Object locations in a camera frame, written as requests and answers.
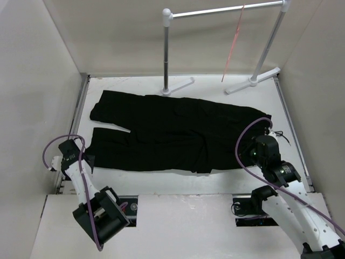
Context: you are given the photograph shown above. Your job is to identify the black trousers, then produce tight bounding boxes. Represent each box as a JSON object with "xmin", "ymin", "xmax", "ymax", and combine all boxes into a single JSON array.
[{"xmin": 85, "ymin": 91, "xmax": 271, "ymax": 173}]

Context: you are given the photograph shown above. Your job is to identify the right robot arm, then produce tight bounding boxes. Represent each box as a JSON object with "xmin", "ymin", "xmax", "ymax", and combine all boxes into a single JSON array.
[{"xmin": 244, "ymin": 135, "xmax": 344, "ymax": 258}]

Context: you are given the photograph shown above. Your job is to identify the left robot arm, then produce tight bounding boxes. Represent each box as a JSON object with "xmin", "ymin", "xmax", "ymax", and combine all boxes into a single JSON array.
[{"xmin": 58, "ymin": 139, "xmax": 129, "ymax": 249}]

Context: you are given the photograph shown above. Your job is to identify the pink clothes hanger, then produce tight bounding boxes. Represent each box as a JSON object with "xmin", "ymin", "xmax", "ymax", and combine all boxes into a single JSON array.
[{"xmin": 221, "ymin": 4, "xmax": 246, "ymax": 82}]

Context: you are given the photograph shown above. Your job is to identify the white clothes rack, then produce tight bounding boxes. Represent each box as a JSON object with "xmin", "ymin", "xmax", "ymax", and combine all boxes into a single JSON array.
[{"xmin": 160, "ymin": 1, "xmax": 291, "ymax": 96}]

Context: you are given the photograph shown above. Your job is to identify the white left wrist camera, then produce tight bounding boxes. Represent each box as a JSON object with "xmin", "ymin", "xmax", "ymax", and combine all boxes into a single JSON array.
[{"xmin": 49, "ymin": 156, "xmax": 63, "ymax": 172}]

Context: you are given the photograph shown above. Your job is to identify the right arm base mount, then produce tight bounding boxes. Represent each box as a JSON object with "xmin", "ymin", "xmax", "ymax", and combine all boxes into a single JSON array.
[{"xmin": 231, "ymin": 195, "xmax": 278, "ymax": 227}]

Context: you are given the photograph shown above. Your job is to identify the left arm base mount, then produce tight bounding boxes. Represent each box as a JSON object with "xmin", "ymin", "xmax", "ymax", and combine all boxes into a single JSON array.
[{"xmin": 120, "ymin": 196, "xmax": 139, "ymax": 227}]

